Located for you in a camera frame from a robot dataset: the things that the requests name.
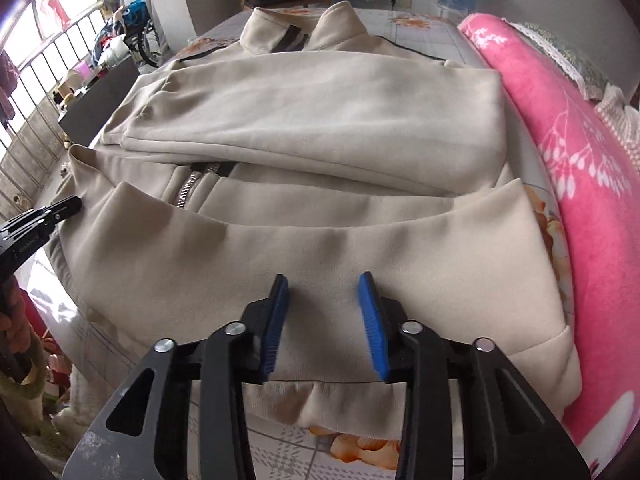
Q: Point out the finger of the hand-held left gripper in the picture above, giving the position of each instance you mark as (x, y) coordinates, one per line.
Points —
(55, 212)

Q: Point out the pink floral blanket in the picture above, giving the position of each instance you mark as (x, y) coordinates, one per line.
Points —
(590, 210)

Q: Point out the metal balcony railing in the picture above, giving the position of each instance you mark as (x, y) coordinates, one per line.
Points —
(30, 130)

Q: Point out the dark grey cabinet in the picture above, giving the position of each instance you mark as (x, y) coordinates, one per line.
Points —
(100, 105)

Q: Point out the pink hanging garment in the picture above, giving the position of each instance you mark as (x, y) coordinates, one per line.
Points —
(50, 10)

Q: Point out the pink checked cloth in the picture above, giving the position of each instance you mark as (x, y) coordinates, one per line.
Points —
(620, 105)

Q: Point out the beige zip jacket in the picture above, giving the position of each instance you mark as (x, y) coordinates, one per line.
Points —
(325, 240)

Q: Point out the wall socket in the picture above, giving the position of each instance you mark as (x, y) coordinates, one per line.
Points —
(400, 2)

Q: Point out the bed with checked floral sheet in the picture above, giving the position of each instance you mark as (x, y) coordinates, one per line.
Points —
(425, 30)

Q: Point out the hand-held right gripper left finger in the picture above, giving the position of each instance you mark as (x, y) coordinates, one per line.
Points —
(272, 330)

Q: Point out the person's left hand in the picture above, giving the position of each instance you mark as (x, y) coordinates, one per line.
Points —
(20, 330)

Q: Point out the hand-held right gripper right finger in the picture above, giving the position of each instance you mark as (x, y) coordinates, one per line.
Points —
(375, 330)

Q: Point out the grey floral lace pillow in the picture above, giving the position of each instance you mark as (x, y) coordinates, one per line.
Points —
(560, 55)

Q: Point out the wheelchair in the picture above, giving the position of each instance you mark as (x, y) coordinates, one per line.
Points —
(142, 35)

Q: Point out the maroon hanging garment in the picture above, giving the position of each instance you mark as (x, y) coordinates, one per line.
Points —
(7, 85)

